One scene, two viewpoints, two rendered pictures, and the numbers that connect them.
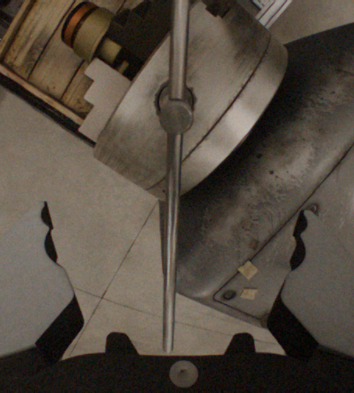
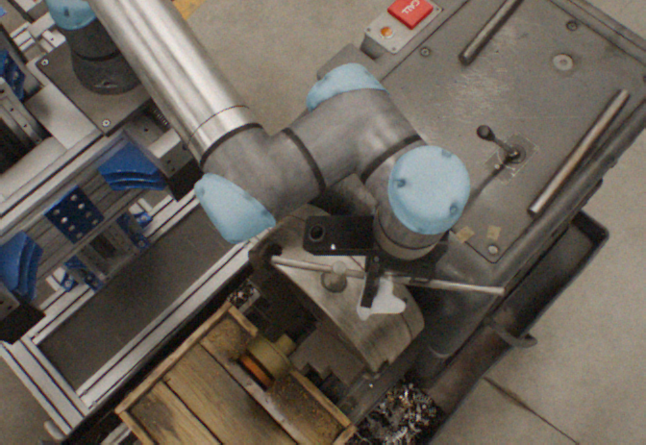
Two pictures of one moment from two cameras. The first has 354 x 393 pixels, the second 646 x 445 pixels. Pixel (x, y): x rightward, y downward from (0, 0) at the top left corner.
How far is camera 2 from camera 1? 0.88 m
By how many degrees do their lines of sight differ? 32
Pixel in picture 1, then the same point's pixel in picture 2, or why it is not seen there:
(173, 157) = (359, 274)
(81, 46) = (276, 366)
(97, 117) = (339, 362)
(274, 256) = not seen: hidden behind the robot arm
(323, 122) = (353, 184)
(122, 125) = (345, 317)
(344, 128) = not seen: hidden behind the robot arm
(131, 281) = not seen: outside the picture
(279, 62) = (313, 212)
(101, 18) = (258, 345)
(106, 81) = (310, 351)
